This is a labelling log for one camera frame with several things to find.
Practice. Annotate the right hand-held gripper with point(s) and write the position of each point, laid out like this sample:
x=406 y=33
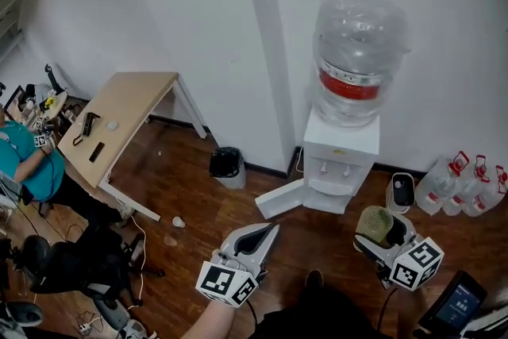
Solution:
x=416 y=266

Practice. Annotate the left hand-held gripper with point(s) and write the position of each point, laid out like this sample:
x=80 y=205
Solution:
x=226 y=282

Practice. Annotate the green textured cup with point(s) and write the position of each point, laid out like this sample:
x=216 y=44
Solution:
x=371 y=222

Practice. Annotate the white water dispenser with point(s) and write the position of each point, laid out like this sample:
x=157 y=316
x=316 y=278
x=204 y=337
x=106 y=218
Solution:
x=341 y=141

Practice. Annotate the person's left forearm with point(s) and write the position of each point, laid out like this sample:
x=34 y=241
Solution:
x=210 y=319

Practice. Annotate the person's right forearm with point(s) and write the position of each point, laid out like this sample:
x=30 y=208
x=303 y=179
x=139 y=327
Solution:
x=410 y=309

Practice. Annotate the white paper cup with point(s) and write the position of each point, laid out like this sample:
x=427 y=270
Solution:
x=178 y=222

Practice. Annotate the large clear water jug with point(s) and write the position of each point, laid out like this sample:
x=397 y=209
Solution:
x=357 y=51

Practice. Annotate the white small appliance black face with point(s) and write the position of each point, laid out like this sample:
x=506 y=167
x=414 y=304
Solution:
x=401 y=190

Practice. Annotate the person's black shoe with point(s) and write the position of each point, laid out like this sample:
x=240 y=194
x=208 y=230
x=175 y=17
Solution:
x=314 y=280

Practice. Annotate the bin with black bag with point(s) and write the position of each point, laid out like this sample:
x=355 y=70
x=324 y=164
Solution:
x=226 y=162

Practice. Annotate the black phone with lit screen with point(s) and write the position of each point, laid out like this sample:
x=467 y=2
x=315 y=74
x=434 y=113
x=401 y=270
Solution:
x=456 y=301

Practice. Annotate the person's black clothed body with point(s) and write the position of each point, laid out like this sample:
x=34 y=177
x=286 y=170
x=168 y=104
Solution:
x=317 y=317

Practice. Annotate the black office chair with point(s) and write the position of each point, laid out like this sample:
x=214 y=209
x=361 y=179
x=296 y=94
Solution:
x=79 y=262

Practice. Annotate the black rectangular block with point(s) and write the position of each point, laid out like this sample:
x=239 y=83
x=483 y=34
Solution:
x=97 y=152

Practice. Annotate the small white object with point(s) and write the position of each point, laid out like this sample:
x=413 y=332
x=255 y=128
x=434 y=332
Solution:
x=112 y=125

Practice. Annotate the wooden table with white legs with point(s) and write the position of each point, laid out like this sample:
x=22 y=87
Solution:
x=131 y=99

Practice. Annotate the white power strip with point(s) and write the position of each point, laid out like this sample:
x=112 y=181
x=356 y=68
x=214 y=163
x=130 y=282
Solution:
x=85 y=327

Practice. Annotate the black hand tool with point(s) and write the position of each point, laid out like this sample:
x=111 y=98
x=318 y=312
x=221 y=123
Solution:
x=88 y=123

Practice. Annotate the cluttered round table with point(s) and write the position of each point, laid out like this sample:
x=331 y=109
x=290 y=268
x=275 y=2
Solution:
x=47 y=103

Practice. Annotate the black stand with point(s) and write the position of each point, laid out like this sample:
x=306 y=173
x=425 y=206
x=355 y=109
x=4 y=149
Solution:
x=53 y=79

